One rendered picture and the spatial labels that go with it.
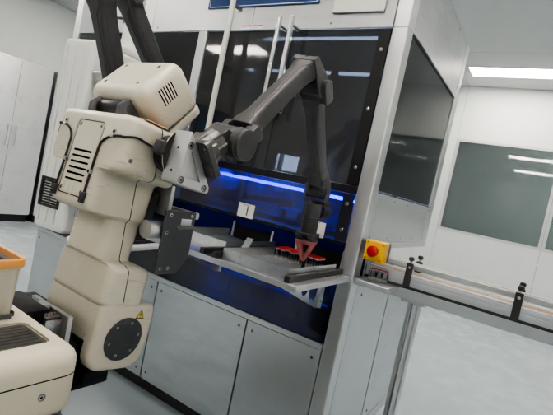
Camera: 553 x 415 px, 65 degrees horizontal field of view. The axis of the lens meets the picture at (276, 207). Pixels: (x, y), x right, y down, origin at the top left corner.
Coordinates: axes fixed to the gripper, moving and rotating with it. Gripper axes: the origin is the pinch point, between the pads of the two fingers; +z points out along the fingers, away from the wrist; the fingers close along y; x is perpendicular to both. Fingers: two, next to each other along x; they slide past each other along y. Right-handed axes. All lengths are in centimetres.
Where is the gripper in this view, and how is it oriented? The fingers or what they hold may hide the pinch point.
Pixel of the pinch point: (303, 258)
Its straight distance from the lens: 154.5
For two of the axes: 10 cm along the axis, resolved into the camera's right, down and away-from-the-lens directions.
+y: 3.0, 0.1, 9.5
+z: -2.0, 9.8, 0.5
